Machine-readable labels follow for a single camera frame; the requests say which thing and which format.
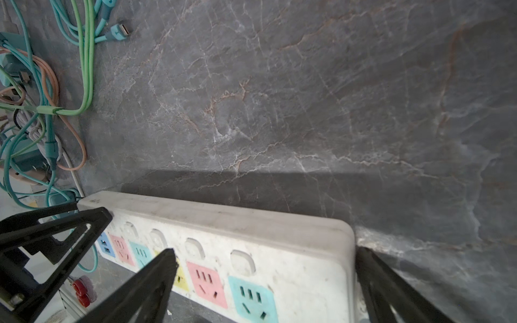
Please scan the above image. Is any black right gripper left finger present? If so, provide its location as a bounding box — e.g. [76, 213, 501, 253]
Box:
[79, 248, 179, 322]

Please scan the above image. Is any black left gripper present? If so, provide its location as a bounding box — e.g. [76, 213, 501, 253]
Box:
[1, 202, 113, 322]

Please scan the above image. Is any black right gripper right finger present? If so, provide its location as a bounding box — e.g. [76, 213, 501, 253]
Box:
[355, 247, 452, 322]

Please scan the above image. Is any white multicolour power strip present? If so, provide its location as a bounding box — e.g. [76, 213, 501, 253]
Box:
[78, 191, 358, 322]

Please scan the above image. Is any teal charger with cable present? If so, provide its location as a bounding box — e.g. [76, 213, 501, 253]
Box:
[0, 0, 100, 273]

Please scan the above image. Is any pink charger with cable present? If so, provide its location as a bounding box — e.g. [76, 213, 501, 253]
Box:
[0, 46, 89, 172]

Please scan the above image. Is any green multi-head charging cable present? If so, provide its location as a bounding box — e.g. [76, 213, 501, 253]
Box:
[0, 0, 132, 118]

